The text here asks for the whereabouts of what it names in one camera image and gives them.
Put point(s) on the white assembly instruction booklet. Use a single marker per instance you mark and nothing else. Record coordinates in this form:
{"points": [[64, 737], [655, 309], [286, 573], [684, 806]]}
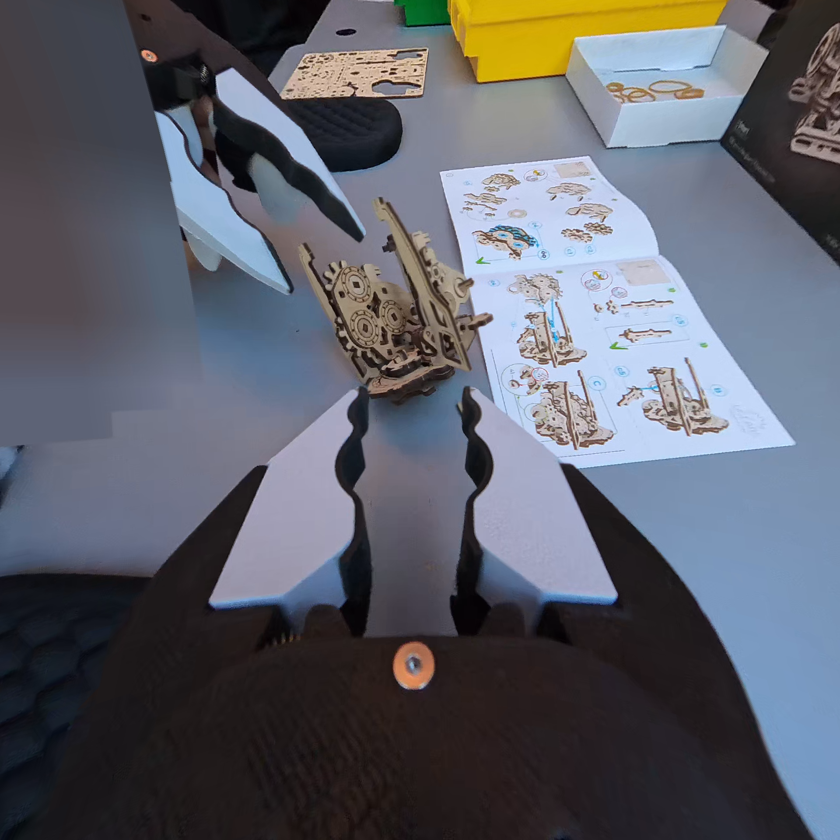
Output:
{"points": [[590, 328]]}

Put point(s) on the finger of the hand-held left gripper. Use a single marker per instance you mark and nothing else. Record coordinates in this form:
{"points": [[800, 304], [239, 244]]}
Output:
{"points": [[210, 210], [302, 151]]}

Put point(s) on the white cardboard box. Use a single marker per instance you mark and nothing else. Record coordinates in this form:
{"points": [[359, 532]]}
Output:
{"points": [[656, 124]]}

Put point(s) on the black model kit box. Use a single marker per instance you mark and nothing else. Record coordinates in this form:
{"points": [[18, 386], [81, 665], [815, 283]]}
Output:
{"points": [[800, 98]]}

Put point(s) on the black wrist rest pad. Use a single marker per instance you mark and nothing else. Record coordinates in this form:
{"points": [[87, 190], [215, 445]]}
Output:
{"points": [[348, 134]]}

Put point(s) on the wooden gear model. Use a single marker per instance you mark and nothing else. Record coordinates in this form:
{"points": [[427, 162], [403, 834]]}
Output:
{"points": [[394, 328]]}

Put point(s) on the laser-cut plywood parts sheet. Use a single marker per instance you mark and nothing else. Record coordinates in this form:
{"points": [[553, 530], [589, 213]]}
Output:
{"points": [[354, 75]]}

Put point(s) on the green storage bin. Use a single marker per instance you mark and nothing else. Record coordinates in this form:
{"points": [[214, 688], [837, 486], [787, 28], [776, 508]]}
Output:
{"points": [[423, 10]]}

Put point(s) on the tan rubber bands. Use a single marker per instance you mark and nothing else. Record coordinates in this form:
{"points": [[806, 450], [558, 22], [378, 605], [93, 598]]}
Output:
{"points": [[656, 90]]}

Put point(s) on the black honeycomb cushion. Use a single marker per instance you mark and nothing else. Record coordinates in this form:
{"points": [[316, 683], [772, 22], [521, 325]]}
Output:
{"points": [[59, 689]]}

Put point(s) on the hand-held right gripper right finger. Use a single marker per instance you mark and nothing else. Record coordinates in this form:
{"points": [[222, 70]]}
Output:
{"points": [[538, 525]]}

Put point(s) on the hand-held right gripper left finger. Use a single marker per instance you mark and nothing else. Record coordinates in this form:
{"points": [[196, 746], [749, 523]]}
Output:
{"points": [[289, 525]]}

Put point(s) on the yellow storage bin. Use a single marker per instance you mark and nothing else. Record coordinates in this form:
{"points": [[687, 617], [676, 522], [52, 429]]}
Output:
{"points": [[558, 39]]}

